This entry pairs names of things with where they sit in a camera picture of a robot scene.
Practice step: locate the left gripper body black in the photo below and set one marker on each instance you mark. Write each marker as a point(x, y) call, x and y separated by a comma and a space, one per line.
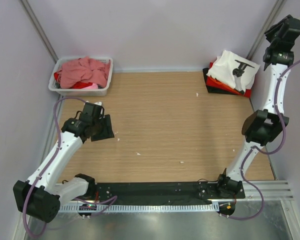
point(94, 122)

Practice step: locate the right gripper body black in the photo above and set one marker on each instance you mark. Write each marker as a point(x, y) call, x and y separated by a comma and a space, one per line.
point(270, 34)

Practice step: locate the white t shirt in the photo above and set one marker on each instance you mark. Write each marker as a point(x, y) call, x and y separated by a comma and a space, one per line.
point(221, 70)

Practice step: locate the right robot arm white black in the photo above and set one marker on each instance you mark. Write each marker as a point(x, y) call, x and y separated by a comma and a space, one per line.
point(265, 124)

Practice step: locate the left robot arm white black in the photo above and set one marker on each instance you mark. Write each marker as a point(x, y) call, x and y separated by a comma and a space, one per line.
point(39, 196)

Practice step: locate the pink crumpled shirt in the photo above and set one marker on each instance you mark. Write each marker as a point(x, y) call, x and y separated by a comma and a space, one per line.
point(83, 70)

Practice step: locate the red folded t shirt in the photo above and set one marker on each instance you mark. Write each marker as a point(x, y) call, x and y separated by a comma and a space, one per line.
point(247, 93)

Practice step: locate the orange folded t shirt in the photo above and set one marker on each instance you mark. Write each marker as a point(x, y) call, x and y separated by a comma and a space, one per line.
point(217, 87)

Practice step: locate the black folded t shirt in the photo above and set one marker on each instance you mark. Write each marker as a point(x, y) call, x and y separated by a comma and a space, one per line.
point(205, 71)

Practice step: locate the right aluminium corner post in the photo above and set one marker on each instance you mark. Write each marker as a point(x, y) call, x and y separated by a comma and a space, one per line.
point(264, 13)

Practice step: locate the aluminium corner post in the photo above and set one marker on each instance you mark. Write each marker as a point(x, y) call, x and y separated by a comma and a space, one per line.
point(264, 13)
point(38, 28)

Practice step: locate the white slotted cable duct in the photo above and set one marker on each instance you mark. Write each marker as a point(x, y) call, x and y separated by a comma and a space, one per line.
point(81, 208)

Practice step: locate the left aluminium corner post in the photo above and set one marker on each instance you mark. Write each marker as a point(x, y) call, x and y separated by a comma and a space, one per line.
point(38, 28)

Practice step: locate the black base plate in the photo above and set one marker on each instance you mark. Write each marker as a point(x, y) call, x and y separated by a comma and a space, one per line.
point(166, 193)

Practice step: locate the aluminium frame rail front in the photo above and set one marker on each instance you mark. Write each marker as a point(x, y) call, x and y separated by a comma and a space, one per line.
point(272, 190)

